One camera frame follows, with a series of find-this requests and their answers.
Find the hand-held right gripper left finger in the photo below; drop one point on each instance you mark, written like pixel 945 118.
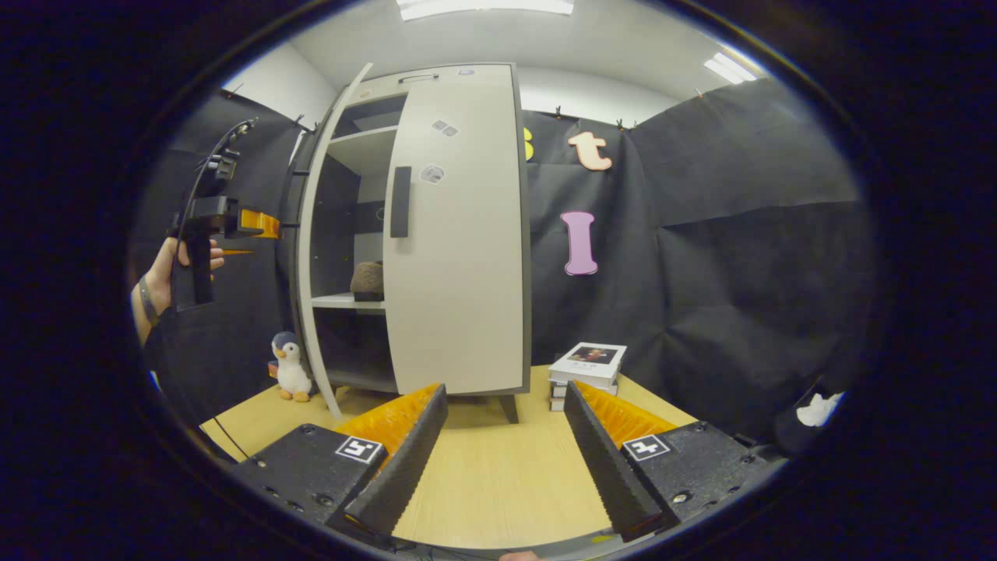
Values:
pixel 409 460

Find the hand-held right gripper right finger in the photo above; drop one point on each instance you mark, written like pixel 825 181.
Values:
pixel 615 475

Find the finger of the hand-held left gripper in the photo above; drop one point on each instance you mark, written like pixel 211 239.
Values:
pixel 237 252
pixel 255 223

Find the white shoe cabinet door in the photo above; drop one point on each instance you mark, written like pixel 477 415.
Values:
pixel 304 280
pixel 459 273

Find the white shoe cabinet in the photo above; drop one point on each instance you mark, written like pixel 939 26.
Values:
pixel 358 152

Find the brown fuzzy shoe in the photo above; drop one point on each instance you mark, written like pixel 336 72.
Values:
pixel 368 280

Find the grey wristband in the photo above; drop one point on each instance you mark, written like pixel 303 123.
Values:
pixel 148 302

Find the black backdrop cloth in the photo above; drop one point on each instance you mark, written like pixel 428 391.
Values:
pixel 241 327
pixel 740 273

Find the white portrait cover book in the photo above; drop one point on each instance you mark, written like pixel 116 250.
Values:
pixel 588 362

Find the penguin plush toy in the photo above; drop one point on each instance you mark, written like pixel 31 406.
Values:
pixel 292 374

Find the ceiling light panel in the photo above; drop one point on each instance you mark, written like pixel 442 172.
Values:
pixel 483 8
pixel 730 68

